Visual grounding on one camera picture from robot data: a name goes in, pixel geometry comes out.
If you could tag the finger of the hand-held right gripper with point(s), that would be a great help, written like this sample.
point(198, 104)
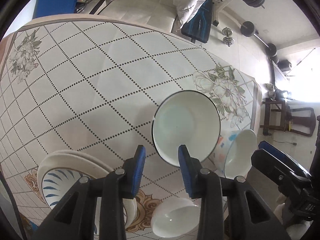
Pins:
point(275, 170)
point(266, 146)

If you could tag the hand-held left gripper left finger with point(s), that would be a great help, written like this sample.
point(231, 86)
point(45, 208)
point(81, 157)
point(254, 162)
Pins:
point(138, 170)

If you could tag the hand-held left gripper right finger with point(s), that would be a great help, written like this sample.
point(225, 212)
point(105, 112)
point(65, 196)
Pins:
point(186, 172)

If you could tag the white bowl with colourful outside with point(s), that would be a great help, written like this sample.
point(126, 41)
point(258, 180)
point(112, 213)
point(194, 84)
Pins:
point(240, 155)

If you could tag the plain white bowl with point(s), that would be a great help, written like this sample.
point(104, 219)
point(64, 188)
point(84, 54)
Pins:
point(170, 220)

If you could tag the black rimmed white bowl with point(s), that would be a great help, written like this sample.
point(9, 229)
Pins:
point(180, 120)

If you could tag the white plate with floral print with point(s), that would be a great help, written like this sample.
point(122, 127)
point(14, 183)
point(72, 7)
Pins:
point(82, 160)

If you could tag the blue striped white plate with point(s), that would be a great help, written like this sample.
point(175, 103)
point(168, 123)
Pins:
point(57, 180)

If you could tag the short barbell with black plates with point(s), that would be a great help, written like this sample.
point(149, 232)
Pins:
point(247, 28)

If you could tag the white goose toy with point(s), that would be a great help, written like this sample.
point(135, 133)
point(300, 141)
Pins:
point(295, 232)

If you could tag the yellow item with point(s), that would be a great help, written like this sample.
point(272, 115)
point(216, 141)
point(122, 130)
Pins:
point(291, 126)

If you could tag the dark wooden chair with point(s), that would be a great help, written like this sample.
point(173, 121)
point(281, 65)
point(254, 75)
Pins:
point(300, 125)

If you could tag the pair of white shoes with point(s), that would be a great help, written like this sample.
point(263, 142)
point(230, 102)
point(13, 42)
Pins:
point(270, 90)

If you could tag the small black appliance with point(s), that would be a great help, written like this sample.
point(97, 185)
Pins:
point(285, 65)

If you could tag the floral checked tablecloth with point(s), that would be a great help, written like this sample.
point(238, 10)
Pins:
point(100, 80)

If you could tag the chrome dumbbell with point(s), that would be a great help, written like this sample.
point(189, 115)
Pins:
point(227, 32)

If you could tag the dark blue garment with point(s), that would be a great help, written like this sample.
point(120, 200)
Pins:
point(200, 22)

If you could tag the white weight bench rack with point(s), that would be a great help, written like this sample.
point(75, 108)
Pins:
point(225, 2)

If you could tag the cream padded chair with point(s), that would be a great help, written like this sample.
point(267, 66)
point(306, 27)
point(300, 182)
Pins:
point(140, 12)

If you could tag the white puffer jacket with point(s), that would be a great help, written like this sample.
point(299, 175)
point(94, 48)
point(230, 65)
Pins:
point(190, 2)

